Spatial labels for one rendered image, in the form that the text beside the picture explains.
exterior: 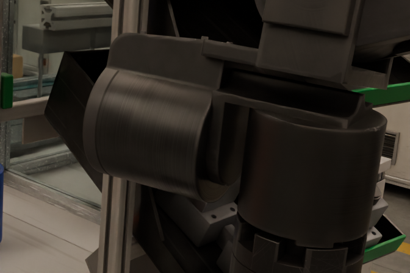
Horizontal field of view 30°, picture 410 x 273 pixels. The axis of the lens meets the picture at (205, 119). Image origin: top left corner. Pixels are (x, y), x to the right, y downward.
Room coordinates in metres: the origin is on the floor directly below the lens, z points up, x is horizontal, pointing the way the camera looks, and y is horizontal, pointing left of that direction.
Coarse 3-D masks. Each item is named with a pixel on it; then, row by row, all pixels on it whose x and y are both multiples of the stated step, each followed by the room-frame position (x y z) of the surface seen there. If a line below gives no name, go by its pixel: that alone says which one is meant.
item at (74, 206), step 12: (0, 132) 1.67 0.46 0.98; (0, 144) 1.67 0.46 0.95; (0, 156) 1.67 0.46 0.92; (12, 180) 1.64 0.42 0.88; (24, 180) 1.62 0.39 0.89; (24, 192) 1.62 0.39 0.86; (36, 192) 1.60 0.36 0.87; (48, 192) 1.57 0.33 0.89; (60, 192) 1.58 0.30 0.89; (60, 204) 1.55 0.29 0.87; (72, 204) 1.53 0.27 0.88; (84, 204) 1.51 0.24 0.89; (84, 216) 1.51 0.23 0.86; (96, 216) 1.49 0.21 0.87
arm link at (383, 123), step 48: (240, 96) 0.31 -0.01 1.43; (288, 96) 0.31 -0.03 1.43; (336, 96) 0.31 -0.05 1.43; (240, 144) 0.33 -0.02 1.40; (288, 144) 0.29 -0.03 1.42; (336, 144) 0.28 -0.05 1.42; (240, 192) 0.31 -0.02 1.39; (288, 192) 0.29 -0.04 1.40; (336, 192) 0.28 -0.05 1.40; (288, 240) 0.30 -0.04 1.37; (336, 240) 0.29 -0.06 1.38
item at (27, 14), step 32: (32, 0) 1.64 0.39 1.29; (64, 0) 1.58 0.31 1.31; (96, 0) 1.52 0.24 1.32; (32, 32) 1.63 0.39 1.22; (64, 32) 1.58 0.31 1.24; (96, 32) 1.52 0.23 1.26; (32, 64) 1.63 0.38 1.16; (32, 96) 1.63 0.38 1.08; (32, 160) 1.63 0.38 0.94; (64, 160) 1.57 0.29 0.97; (64, 192) 1.56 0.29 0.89; (96, 192) 1.51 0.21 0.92
